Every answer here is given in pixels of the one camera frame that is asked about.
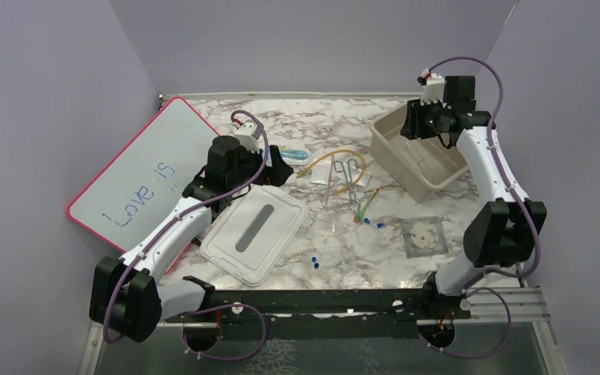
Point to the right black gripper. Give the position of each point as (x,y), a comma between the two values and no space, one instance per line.
(412,128)

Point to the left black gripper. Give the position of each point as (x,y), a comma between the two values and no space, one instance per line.
(280,170)

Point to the beige plastic bin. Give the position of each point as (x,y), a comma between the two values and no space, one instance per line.
(398,156)

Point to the tan rubber tubing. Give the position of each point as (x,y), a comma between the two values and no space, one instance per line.
(363,163)

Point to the green stirring stick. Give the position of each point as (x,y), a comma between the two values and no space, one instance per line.
(359,217)

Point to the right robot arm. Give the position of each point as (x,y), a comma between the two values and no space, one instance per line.
(506,229)

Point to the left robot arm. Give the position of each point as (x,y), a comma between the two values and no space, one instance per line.
(125,295)

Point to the blue packaged item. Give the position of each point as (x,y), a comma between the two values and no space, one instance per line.
(295,157)

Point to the clear zip bag left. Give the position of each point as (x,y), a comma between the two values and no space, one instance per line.
(321,172)

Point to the clear zip bag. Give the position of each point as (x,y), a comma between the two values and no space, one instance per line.
(360,178)
(321,172)

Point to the clear zip bag right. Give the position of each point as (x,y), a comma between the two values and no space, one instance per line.
(360,178)

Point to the white plastic bin lid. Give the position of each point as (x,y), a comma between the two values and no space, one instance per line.
(250,236)

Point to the pink framed whiteboard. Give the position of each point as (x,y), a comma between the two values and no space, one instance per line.
(131,196)

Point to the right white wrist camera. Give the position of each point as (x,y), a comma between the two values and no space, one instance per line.
(433,87)

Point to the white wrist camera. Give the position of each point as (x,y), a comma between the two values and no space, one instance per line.
(248,134)
(433,87)

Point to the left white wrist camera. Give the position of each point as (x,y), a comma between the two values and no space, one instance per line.
(248,134)

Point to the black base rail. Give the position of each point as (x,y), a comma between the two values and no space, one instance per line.
(324,314)

